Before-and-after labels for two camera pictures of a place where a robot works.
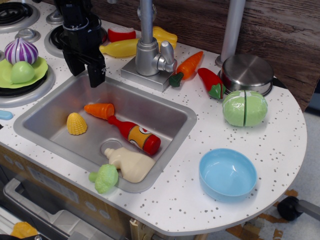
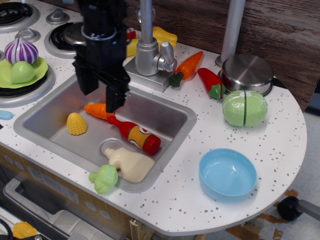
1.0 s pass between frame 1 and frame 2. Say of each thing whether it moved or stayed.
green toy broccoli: stayed
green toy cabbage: stayed
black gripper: moved
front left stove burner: stayed
